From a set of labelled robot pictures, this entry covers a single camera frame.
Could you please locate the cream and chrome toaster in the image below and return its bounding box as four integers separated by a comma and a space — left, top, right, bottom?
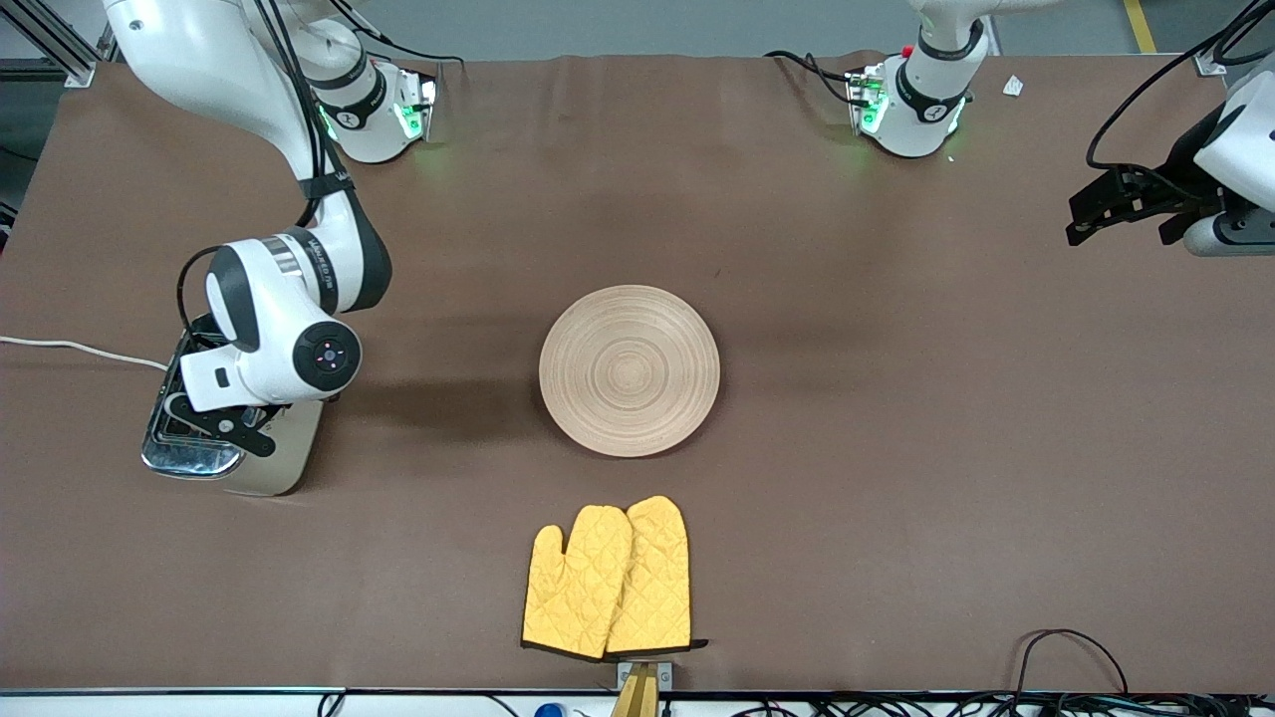
140, 324, 326, 497

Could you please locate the yellow wooden bar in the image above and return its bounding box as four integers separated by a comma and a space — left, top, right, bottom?
610, 665, 660, 717

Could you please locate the aluminium profile frame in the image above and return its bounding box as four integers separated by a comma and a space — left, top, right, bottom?
0, 0, 126, 89

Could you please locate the round wooden plate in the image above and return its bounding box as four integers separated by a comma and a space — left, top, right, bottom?
539, 285, 721, 458

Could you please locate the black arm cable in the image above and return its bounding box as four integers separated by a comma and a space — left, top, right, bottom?
176, 0, 352, 335
1084, 0, 1275, 200

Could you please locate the white toaster power cord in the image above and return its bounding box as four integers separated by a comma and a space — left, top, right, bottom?
0, 337, 168, 371

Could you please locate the brown table cover cloth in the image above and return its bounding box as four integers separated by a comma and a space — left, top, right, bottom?
0, 52, 1275, 695

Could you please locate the black cable bundle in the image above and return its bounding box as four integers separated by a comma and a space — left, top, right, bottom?
727, 694, 1275, 717

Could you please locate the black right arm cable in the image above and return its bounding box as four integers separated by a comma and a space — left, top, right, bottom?
176, 0, 352, 335

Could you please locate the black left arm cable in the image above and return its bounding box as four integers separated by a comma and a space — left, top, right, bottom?
1084, 0, 1275, 200

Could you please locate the yellow quilted oven mitt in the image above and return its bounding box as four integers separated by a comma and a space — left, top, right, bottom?
606, 495, 708, 656
521, 505, 635, 660

